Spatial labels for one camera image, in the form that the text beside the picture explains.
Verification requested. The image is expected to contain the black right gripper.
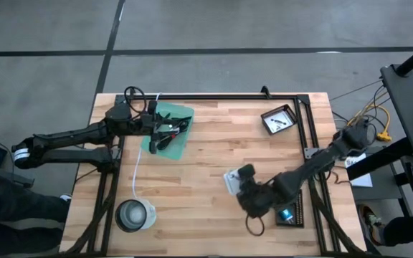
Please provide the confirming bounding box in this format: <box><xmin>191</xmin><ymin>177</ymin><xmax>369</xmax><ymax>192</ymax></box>
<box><xmin>237</xmin><ymin>163</ymin><xmax>270</xmax><ymax>219</ymax></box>

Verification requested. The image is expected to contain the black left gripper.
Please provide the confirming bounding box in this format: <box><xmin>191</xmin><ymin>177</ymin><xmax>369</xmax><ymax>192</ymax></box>
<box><xmin>140</xmin><ymin>100</ymin><xmax>177</xmax><ymax>156</ymax></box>

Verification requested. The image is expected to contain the black cable with red tie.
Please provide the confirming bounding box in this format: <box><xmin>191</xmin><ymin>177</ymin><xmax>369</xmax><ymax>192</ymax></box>
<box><xmin>163</xmin><ymin>120</ymin><xmax>192</xmax><ymax>144</ymax></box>

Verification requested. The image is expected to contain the white printed booklet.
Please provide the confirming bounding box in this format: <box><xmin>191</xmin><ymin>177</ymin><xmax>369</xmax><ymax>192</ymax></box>
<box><xmin>266</xmin><ymin>110</ymin><xmax>293</xmax><ymax>132</ymax></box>
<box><xmin>223</xmin><ymin>169</ymin><xmax>244</xmax><ymax>196</ymax></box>

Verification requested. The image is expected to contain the translucent green plastic bin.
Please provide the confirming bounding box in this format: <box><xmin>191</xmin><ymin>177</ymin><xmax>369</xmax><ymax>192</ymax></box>
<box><xmin>140</xmin><ymin>101</ymin><xmax>196</xmax><ymax>161</ymax></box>

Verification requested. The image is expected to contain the black mesh square bin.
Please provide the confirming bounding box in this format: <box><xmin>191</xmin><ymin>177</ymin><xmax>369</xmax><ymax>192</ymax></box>
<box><xmin>260</xmin><ymin>103</ymin><xmax>298</xmax><ymax>136</ymax></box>

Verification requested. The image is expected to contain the black mesh rectangular tray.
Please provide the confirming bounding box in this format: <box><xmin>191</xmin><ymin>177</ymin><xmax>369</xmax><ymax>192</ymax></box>
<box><xmin>275</xmin><ymin>188</ymin><xmax>305</xmax><ymax>229</ymax></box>

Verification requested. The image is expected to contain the white round cup base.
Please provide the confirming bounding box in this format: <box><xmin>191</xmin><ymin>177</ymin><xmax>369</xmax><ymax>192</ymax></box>
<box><xmin>140</xmin><ymin>199</ymin><xmax>157</xmax><ymax>230</ymax></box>

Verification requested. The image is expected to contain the round grey metal cup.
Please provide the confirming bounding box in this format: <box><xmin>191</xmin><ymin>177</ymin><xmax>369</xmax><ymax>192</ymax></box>
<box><xmin>115</xmin><ymin>199</ymin><xmax>149</xmax><ymax>233</ymax></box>

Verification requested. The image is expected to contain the white paper sheet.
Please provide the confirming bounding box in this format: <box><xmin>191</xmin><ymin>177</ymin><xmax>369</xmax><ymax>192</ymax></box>
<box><xmin>344</xmin><ymin>153</ymin><xmax>374</xmax><ymax>188</ymax></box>

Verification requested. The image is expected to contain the person's dark patterned shoe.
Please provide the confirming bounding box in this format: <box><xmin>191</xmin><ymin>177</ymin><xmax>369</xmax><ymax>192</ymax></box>
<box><xmin>359</xmin><ymin>204</ymin><xmax>385</xmax><ymax>247</ymax></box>

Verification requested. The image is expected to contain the black desk beam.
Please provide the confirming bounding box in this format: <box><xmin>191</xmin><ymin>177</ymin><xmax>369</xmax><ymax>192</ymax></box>
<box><xmin>346</xmin><ymin>138</ymin><xmax>413</xmax><ymax>181</ymax></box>

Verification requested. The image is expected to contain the black floor stand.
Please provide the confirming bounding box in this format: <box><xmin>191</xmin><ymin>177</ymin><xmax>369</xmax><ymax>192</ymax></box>
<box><xmin>0</xmin><ymin>168</ymin><xmax>35</xmax><ymax>189</ymax></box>

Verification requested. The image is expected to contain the person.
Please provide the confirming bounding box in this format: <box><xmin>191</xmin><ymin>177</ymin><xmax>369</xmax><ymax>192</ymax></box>
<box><xmin>381</xmin><ymin>214</ymin><xmax>413</xmax><ymax>248</ymax></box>
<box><xmin>0</xmin><ymin>170</ymin><xmax>71</xmax><ymax>257</ymax></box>

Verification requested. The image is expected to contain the grey desk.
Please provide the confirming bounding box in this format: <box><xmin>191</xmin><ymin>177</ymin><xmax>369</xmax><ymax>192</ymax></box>
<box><xmin>380</xmin><ymin>62</ymin><xmax>413</xmax><ymax>158</ymax></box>

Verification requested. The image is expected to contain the black right arm cable loop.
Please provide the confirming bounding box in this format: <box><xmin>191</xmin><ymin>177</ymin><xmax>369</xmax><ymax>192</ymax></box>
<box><xmin>245</xmin><ymin>214</ymin><xmax>265</xmax><ymax>237</ymax></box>

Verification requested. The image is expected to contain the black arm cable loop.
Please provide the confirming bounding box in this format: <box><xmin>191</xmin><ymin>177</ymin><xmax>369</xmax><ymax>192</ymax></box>
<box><xmin>123</xmin><ymin>85</ymin><xmax>147</xmax><ymax>115</ymax></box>
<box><xmin>245</xmin><ymin>214</ymin><xmax>265</xmax><ymax>237</ymax></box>

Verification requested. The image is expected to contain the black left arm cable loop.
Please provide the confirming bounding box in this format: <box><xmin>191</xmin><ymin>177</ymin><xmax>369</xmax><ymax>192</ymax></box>
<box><xmin>123</xmin><ymin>85</ymin><xmax>147</xmax><ymax>115</ymax></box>

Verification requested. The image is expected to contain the black aluminium table frame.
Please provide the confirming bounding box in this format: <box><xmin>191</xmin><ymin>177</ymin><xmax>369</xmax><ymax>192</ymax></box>
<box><xmin>61</xmin><ymin>85</ymin><xmax>367</xmax><ymax>258</ymax></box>

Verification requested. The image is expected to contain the thin white power cable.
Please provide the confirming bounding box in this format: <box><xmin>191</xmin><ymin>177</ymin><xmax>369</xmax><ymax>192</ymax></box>
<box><xmin>130</xmin><ymin>92</ymin><xmax>163</xmax><ymax>201</ymax></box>

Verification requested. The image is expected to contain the yellow cable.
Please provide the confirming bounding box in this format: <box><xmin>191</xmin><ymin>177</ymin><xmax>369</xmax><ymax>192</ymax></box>
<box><xmin>346</xmin><ymin>102</ymin><xmax>393</xmax><ymax>143</ymax></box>

